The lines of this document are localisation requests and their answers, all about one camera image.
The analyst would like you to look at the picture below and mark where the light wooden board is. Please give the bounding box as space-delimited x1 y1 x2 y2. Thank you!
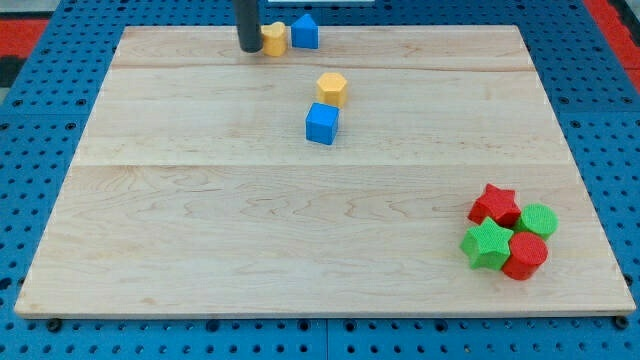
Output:
14 25 636 319

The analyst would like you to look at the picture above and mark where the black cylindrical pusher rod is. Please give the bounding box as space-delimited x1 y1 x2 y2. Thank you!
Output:
232 0 263 53

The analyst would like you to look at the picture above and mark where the red cylinder block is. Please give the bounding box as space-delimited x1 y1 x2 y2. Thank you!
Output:
501 232 548 281

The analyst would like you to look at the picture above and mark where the green star block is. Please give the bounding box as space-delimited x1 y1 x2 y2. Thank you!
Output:
460 217 514 271

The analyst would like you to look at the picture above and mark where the blue pentagon block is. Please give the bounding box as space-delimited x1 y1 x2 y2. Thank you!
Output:
290 14 319 49

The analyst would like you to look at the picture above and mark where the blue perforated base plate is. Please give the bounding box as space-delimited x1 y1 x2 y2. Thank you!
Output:
1 0 639 359

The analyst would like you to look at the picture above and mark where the red star block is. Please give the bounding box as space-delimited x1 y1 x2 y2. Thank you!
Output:
467 183 521 228

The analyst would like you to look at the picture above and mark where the yellow heart block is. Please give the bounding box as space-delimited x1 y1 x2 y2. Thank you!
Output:
261 22 288 57

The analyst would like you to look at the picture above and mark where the yellow hexagon block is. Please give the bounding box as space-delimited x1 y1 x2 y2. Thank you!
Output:
316 72 348 108

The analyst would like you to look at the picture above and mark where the green cylinder block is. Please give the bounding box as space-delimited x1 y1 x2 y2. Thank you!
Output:
513 203 559 240

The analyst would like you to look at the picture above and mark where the blue cube block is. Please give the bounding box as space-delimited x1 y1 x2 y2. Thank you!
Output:
305 102 340 145

